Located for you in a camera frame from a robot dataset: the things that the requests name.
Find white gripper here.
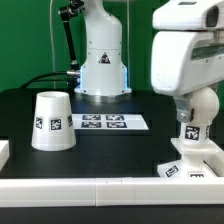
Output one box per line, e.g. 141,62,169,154
151,31,224,123

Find white lamp bulb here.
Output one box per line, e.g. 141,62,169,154
181,87,219,148

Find white lamp base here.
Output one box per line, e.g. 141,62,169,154
157,138,224,178

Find white lamp shade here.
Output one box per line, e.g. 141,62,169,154
31,91,76,151

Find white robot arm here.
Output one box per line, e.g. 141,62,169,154
75,0,224,122

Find white marker sheet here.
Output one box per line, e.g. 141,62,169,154
72,114,148,130

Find white front fence bar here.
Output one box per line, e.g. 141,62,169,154
0,177,224,207

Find white fence bar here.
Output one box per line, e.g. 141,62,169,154
0,140,10,171
0,177,224,207

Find white left fence bar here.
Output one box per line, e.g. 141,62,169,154
0,140,10,171

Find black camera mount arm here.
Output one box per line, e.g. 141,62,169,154
58,0,84,71

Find white hanging cable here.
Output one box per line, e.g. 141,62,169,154
48,0,57,90

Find black cable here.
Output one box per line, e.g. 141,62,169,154
19,69,82,90

